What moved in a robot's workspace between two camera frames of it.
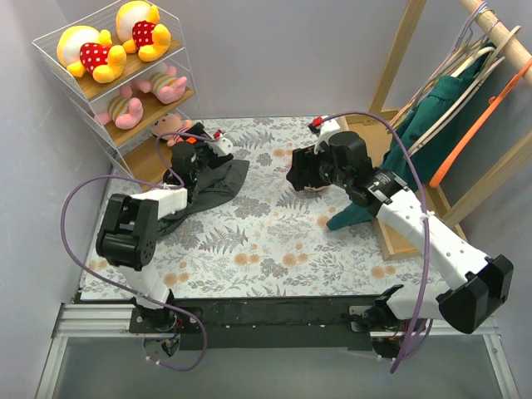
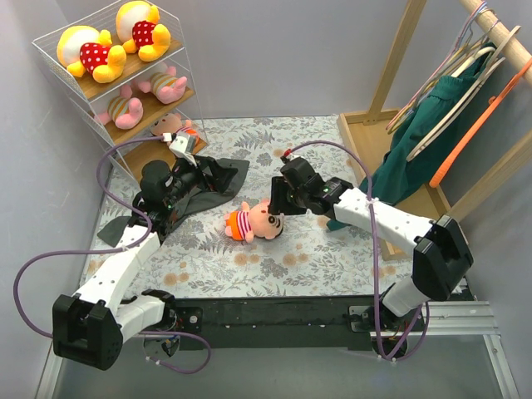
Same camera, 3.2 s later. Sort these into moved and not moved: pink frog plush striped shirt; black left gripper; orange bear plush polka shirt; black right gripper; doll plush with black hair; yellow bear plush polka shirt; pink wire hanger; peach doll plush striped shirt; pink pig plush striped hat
Moved: black left gripper; doll plush with black hair; black right gripper
Not moved: pink frog plush striped shirt; yellow bear plush polka shirt; peach doll plush striped shirt; orange bear plush polka shirt; pink wire hanger; pink pig plush striped hat
